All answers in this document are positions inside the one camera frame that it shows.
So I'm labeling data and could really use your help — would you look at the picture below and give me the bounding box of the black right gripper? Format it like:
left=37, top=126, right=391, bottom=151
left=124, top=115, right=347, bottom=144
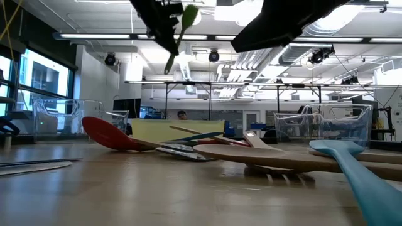
left=231, top=0, right=318, bottom=53

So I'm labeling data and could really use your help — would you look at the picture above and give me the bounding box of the window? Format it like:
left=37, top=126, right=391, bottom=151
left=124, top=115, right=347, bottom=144
left=0, top=46, right=76, bottom=117

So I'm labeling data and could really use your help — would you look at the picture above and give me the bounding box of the yellow translucent plastic bin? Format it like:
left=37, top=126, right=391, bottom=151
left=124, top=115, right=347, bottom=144
left=131, top=118, right=225, bottom=144

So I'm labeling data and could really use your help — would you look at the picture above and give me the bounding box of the red slotted spoon steel handle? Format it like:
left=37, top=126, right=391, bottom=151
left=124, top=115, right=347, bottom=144
left=81, top=116, right=233, bottom=152

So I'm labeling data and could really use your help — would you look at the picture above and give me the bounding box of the long blue silicone spatula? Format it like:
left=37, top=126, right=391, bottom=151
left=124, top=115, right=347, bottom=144
left=309, top=139, right=402, bottom=226

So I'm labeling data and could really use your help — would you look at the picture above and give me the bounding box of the black monitor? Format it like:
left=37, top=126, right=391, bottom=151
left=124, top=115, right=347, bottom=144
left=112, top=98, right=142, bottom=119

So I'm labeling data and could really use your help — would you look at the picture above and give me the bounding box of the clear plastic bin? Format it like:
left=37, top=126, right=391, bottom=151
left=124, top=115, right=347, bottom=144
left=273, top=103, right=374, bottom=148
left=33, top=99, right=129, bottom=142

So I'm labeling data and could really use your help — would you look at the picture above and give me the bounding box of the dark blue chair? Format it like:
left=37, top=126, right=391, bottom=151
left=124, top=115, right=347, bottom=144
left=0, top=115, right=20, bottom=151

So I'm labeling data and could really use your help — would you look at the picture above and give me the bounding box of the black equipment stand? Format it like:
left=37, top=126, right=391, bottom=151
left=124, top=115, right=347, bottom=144
left=376, top=105, right=396, bottom=141

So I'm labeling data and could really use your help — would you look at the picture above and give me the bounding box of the yellow hanging cable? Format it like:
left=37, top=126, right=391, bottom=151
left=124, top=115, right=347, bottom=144
left=0, top=0, right=23, bottom=104

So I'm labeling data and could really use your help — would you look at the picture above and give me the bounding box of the wooden slotted spoon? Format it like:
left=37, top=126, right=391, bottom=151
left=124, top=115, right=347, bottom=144
left=242, top=131, right=315, bottom=186

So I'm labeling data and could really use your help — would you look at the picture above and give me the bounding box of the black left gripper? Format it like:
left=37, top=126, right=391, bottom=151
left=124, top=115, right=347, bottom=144
left=130, top=0, right=185, bottom=56

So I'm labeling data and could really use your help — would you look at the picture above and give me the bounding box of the green silicone spatula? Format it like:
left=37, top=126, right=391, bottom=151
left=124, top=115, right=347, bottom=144
left=163, top=3, right=200, bottom=75

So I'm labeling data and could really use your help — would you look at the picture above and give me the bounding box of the large wooden spoon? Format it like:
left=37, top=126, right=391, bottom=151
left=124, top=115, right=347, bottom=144
left=193, top=143, right=402, bottom=182

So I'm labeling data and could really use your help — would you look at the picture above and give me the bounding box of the short blue silicone spatula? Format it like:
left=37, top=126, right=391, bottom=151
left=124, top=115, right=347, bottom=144
left=171, top=131, right=224, bottom=143

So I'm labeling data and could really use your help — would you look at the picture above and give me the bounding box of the grey spatula wooden handle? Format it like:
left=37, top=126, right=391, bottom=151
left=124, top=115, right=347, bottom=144
left=130, top=137, right=217, bottom=163

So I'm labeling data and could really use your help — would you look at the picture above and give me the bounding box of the yellow-handled knife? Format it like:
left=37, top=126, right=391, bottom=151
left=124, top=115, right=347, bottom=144
left=0, top=161, right=73, bottom=176

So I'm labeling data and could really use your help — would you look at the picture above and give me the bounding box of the black truss frame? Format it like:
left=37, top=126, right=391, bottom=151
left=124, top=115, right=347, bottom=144
left=124, top=80, right=402, bottom=122

